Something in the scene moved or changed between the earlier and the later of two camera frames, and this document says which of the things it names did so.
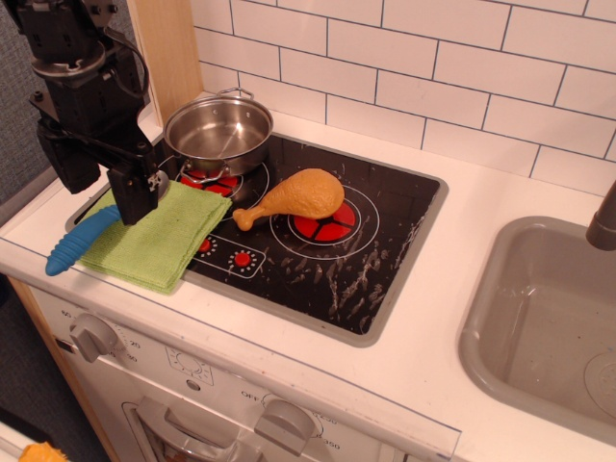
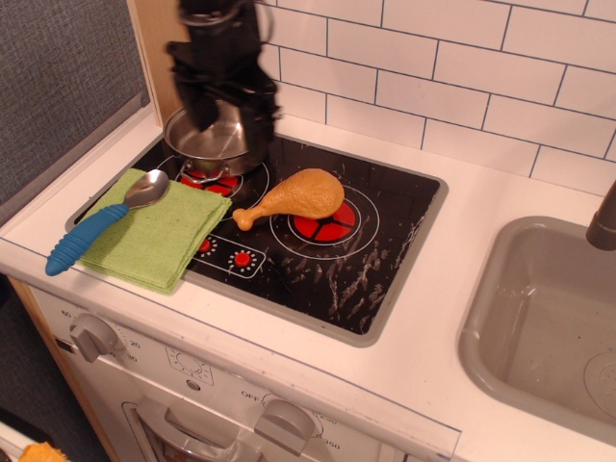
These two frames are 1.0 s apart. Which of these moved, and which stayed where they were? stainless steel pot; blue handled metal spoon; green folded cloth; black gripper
Moved: black gripper
Stayed: green folded cloth; stainless steel pot; blue handled metal spoon
